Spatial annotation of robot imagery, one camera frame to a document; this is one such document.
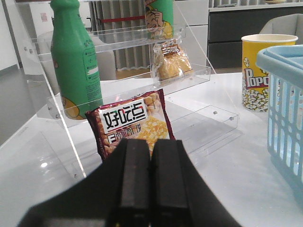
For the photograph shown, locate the yellow popcorn paper cup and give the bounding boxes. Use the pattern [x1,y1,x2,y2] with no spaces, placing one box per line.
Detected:
[241,34,298,113]

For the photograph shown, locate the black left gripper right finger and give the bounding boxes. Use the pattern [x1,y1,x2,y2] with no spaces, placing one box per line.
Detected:
[151,140,193,227]

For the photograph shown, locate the brown almond cookie snack bag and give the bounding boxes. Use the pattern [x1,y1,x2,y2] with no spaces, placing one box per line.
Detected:
[86,89,175,160]

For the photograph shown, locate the green plastic drink bottle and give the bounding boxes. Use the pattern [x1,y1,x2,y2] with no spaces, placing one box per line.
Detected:
[50,0,102,120]

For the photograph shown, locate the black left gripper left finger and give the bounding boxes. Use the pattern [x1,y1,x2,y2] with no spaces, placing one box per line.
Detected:
[107,140,150,227]

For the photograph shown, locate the green cartoon snack canister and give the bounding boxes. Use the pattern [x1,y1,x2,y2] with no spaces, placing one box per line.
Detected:
[143,0,174,39]

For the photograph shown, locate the bread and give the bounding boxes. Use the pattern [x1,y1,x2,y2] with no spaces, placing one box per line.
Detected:
[152,39,192,81]

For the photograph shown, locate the dark grey cabinet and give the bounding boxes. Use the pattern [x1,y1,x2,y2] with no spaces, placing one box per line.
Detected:
[207,7,303,69]

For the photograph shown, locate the grey armchair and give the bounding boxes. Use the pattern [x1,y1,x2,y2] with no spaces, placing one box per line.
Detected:
[260,14,303,44]

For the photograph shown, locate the clear acrylic display shelf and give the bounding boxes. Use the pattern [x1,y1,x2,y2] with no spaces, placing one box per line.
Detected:
[3,0,240,179]

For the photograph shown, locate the light blue plastic basket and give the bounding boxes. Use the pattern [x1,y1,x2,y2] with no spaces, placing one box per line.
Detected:
[256,44,303,206]

